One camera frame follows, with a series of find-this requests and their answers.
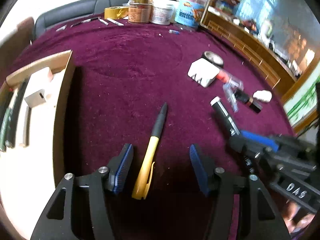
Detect yellow black pen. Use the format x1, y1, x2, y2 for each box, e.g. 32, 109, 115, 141
132, 102, 168, 200

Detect maroon velvet tablecloth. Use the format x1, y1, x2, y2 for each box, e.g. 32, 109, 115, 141
1, 21, 270, 239

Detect blue label clear jar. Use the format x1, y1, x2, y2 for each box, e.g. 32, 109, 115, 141
175, 0, 208, 28

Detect white power bank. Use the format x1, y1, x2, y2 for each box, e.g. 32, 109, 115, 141
24, 67, 53, 108

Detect white plastic tub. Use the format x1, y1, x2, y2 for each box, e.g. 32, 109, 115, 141
149, 0, 178, 25

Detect black marker red ends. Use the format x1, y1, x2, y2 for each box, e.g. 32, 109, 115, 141
1, 89, 13, 152

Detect brown chair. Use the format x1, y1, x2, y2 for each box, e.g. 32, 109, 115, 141
0, 17, 34, 71

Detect red item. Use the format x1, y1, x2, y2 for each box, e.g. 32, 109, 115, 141
216, 69, 244, 90

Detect small blue clear capsule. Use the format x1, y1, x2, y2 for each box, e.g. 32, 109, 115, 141
168, 29, 180, 35

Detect white tube box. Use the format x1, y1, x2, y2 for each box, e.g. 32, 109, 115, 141
20, 105, 31, 147

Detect green tube pen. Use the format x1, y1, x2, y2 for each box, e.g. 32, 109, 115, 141
0, 107, 12, 152

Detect clear lead refill case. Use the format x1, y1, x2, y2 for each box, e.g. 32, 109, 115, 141
223, 83, 239, 113

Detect white plug charger cube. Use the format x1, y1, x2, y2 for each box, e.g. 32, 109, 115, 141
187, 58, 220, 88

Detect black tape roll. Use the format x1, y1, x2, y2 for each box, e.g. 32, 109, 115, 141
201, 51, 224, 68

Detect brown label jar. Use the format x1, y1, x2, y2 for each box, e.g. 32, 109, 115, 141
129, 3, 152, 24

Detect yellow tape roll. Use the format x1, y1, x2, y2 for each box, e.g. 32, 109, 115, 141
104, 6, 129, 20

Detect black leather sofa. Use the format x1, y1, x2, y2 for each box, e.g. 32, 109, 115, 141
33, 0, 129, 40

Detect black marker grey cap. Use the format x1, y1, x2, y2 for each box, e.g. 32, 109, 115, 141
5, 77, 29, 148

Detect wooden cabinet counter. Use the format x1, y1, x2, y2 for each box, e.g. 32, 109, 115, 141
203, 12, 297, 103

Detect person right hand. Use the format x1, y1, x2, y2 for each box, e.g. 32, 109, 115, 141
281, 200, 315, 235

